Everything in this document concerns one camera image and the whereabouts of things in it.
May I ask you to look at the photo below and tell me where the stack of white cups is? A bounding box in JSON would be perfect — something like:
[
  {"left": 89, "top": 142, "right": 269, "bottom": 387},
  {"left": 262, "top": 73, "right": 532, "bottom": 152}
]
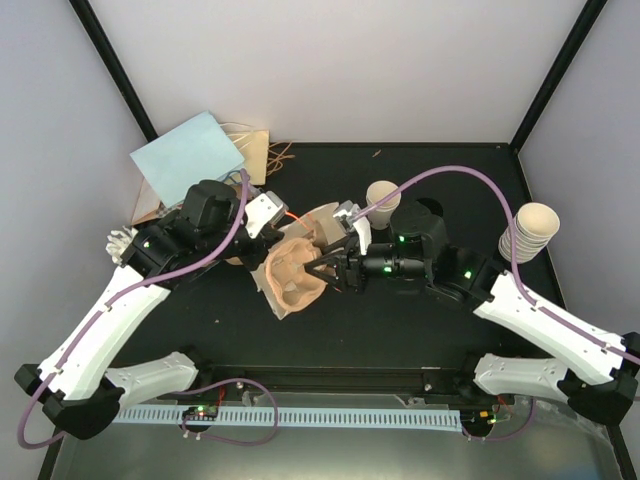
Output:
[{"left": 498, "top": 202, "right": 560, "bottom": 264}]

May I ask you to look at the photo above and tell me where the light blue cable chain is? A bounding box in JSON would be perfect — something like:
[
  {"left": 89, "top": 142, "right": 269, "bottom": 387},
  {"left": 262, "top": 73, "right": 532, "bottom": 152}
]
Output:
[{"left": 110, "top": 404, "right": 465, "bottom": 435}]

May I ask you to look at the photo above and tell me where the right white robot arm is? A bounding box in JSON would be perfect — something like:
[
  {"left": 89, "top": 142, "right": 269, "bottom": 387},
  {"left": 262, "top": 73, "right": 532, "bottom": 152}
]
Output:
[{"left": 304, "top": 201, "right": 639, "bottom": 426}]

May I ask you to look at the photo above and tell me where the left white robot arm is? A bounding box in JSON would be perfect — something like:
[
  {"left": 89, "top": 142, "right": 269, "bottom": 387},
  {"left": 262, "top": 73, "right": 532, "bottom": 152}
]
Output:
[{"left": 15, "top": 180, "right": 287, "bottom": 440}]

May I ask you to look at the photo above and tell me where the white plastic cutlery bunch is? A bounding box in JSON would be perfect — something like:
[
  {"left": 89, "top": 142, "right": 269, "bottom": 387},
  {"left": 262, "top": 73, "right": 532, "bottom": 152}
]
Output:
[{"left": 105, "top": 226, "right": 138, "bottom": 265}]

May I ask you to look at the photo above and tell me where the black paper coffee cup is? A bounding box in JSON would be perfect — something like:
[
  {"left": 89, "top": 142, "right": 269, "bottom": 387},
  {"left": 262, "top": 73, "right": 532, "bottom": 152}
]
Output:
[{"left": 414, "top": 197, "right": 444, "bottom": 219}]

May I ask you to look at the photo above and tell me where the brown kraft paper bag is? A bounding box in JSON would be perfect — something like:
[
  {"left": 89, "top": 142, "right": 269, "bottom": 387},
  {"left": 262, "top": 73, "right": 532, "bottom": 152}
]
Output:
[{"left": 131, "top": 130, "right": 269, "bottom": 225}]

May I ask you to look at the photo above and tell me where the cream bear paper bag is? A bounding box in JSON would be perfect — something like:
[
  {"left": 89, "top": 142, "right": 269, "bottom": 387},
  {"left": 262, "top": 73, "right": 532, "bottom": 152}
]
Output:
[{"left": 264, "top": 202, "right": 345, "bottom": 320}]

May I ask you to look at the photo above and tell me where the cardboard cup carrier tray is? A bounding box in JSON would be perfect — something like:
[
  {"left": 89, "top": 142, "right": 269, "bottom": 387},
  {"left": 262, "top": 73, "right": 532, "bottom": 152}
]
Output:
[{"left": 265, "top": 238, "right": 327, "bottom": 313}]

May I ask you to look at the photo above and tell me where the light blue paper bag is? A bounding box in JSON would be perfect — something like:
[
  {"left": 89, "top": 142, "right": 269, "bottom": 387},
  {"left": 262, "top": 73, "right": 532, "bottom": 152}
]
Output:
[{"left": 130, "top": 111, "right": 244, "bottom": 207}]

